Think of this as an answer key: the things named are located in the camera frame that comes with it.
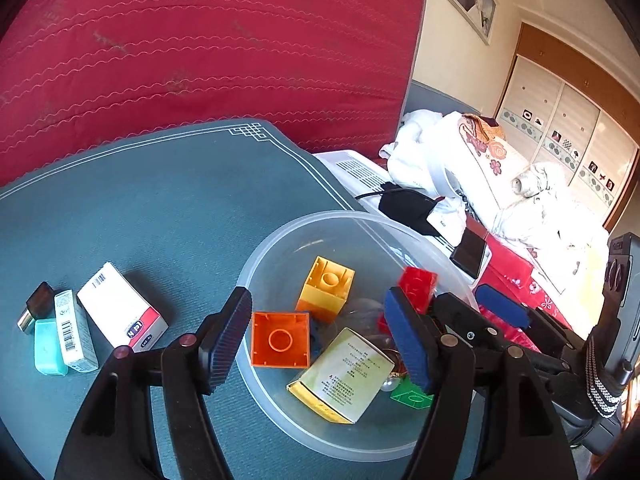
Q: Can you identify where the red toy brick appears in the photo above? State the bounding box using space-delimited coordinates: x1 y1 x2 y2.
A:
397 266 438 315

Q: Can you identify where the pink green toy brick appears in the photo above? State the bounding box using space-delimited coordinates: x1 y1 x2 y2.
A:
390 376 433 410

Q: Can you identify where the small teal white box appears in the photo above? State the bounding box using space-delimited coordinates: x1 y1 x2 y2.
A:
54 289 99 373

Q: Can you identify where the teal soap-shaped case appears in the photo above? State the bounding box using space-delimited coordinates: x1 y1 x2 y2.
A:
34 318 68 376

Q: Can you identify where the white red medicine box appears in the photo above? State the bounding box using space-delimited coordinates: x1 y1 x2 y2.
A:
77 262 168 352

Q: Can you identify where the yellow orange toy brick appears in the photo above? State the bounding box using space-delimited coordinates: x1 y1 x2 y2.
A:
295 256 355 324

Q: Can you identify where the white yellow medicine box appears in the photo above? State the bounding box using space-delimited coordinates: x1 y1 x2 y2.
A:
286 327 395 425

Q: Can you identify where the blue toy brick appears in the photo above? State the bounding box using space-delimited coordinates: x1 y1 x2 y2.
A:
309 318 324 361

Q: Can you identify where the dark brown lipstick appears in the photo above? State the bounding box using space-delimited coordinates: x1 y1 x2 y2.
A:
16 282 54 334

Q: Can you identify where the green orange toy brick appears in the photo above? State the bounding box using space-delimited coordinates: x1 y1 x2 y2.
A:
250 311 311 370

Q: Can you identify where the gloved right hand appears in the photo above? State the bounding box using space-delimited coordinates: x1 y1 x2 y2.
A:
586 233 639 418

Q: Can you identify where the red bedding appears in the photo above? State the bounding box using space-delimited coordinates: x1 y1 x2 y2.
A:
478 233 570 328

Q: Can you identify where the black smartphone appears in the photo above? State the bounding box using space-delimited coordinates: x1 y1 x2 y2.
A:
449 228 487 280

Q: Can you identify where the white clothes pile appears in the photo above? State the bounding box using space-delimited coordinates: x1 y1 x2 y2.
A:
378 110 608 335

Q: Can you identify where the black cloth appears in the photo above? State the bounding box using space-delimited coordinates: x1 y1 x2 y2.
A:
378 182 440 236

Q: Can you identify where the floral patterned cloth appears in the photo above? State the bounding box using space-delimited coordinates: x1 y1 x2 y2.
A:
458 114 506 176

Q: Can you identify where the clear plastic bowl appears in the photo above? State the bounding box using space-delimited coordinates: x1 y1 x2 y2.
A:
236 211 477 463

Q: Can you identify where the wooden wardrobe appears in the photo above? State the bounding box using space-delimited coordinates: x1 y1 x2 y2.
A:
496 24 639 232

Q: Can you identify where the teal table mat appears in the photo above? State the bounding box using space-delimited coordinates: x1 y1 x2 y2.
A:
0 118 482 480

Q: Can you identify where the red quilted mattress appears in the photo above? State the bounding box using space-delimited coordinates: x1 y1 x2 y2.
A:
1 0 425 182

